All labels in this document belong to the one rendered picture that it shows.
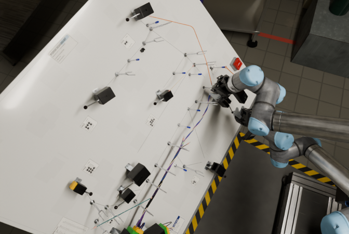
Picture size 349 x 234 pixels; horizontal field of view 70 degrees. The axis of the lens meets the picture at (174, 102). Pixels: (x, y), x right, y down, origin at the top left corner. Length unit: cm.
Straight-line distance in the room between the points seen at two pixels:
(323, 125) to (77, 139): 84
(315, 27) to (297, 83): 56
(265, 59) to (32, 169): 240
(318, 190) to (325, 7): 162
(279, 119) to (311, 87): 192
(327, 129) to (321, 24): 184
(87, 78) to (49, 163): 32
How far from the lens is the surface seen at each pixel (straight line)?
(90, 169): 103
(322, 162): 116
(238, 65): 142
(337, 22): 274
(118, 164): 107
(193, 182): 134
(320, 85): 287
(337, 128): 90
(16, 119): 94
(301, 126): 91
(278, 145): 112
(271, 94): 98
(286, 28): 315
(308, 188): 224
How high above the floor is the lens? 228
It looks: 66 degrees down
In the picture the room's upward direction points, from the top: 10 degrees counter-clockwise
